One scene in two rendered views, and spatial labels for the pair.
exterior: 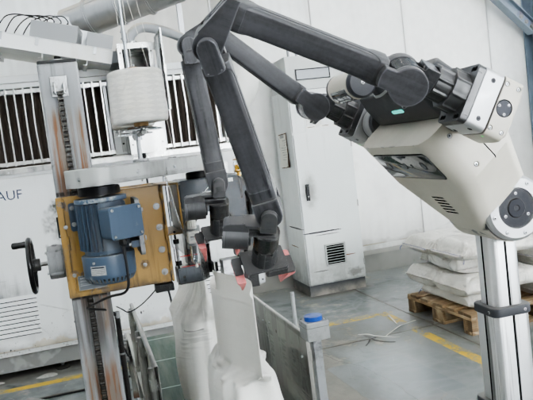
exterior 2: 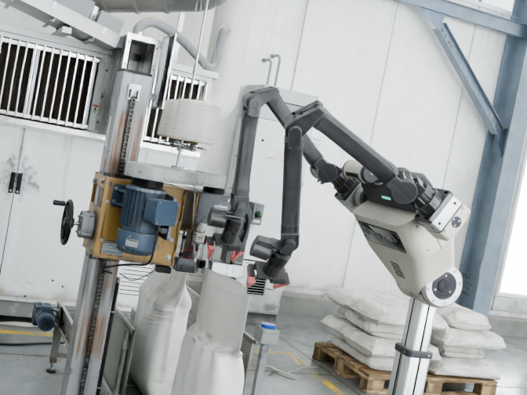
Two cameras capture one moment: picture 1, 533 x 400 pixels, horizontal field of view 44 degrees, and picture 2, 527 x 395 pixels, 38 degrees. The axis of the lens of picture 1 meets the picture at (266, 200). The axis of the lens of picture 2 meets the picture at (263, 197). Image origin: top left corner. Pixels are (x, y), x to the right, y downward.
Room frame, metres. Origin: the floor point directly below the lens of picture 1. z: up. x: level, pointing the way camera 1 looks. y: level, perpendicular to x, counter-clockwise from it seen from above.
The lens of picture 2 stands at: (-0.97, 0.42, 1.52)
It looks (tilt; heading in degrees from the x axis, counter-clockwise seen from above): 3 degrees down; 353
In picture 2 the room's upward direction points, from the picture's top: 11 degrees clockwise
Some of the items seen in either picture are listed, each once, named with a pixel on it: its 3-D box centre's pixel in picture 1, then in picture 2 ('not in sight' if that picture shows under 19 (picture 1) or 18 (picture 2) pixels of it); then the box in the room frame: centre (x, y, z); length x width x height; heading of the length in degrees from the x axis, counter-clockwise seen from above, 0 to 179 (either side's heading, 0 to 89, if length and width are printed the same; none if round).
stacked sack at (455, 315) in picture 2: not in sight; (447, 312); (4.89, -2.01, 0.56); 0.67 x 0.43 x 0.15; 16
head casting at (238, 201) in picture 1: (211, 212); (210, 221); (2.25, 0.20, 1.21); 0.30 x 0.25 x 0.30; 16
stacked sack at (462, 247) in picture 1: (485, 242); (400, 313); (4.49, -1.48, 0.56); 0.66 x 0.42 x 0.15; 106
